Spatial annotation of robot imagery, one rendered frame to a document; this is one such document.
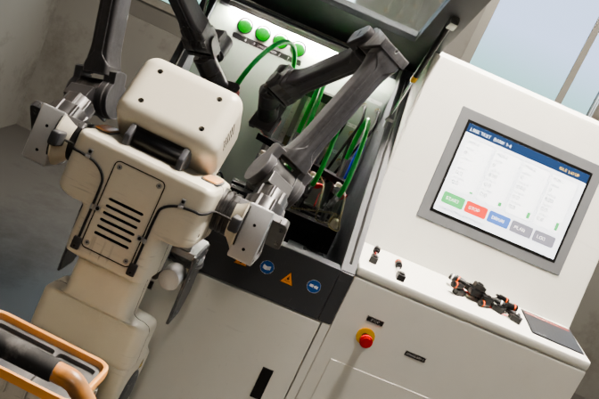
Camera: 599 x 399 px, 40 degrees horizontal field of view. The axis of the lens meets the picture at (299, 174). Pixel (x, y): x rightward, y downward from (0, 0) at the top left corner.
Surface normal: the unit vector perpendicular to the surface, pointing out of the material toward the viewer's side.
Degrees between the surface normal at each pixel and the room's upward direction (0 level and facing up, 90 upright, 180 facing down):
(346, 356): 90
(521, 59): 90
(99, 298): 82
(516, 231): 76
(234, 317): 90
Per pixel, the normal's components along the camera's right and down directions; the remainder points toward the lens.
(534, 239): 0.07, 0.05
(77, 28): -0.18, 0.20
